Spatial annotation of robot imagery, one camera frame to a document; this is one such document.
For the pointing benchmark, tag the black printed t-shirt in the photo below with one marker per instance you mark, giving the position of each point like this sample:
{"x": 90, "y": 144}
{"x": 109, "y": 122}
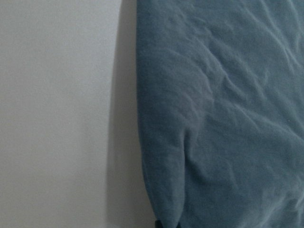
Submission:
{"x": 220, "y": 98}

